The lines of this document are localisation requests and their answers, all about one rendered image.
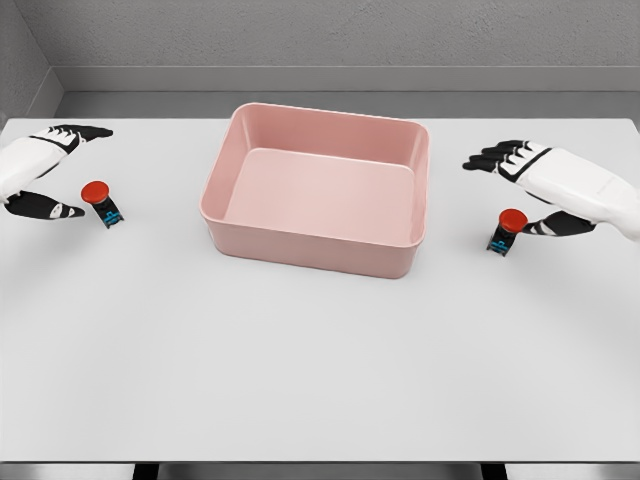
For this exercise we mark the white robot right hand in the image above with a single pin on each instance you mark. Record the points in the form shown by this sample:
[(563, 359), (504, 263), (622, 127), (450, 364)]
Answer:
[(565, 175)]

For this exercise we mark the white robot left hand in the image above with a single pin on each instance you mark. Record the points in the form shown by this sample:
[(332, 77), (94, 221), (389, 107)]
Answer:
[(30, 160)]

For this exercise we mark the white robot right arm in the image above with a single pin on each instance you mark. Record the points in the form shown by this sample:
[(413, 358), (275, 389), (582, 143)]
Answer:
[(630, 207)]

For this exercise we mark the pink rectangular plastic basket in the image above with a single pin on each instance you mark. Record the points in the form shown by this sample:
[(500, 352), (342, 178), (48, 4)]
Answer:
[(320, 200)]

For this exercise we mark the red-button black industrial switch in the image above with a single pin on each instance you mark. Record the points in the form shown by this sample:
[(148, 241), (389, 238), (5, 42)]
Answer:
[(512, 218), (96, 192)]

